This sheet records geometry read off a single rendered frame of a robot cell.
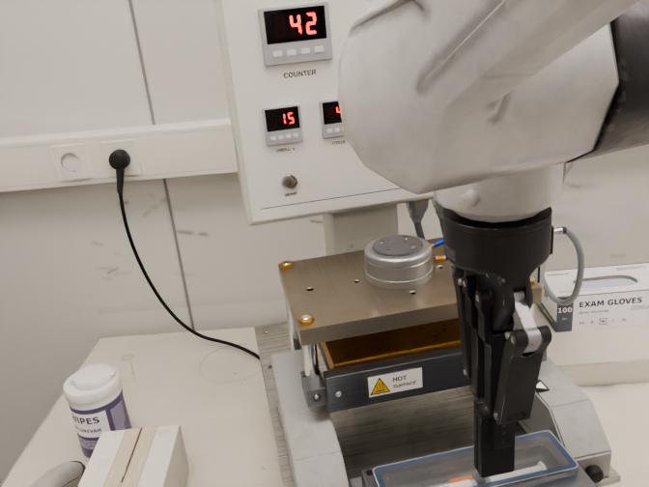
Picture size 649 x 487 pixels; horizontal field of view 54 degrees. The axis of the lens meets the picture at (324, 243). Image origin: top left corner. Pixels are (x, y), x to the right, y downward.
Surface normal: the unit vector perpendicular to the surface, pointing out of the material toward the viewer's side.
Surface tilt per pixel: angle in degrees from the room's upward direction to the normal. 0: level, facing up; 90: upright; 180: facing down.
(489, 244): 90
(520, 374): 104
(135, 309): 90
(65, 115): 90
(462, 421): 0
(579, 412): 40
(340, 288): 0
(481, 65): 109
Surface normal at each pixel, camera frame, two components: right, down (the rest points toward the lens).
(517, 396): 0.18, 0.57
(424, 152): -0.48, 0.73
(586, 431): 0.06, -0.47
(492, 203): -0.35, 0.40
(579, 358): -0.09, -0.92
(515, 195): -0.04, 0.39
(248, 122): 0.19, 0.36
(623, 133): 0.25, 0.76
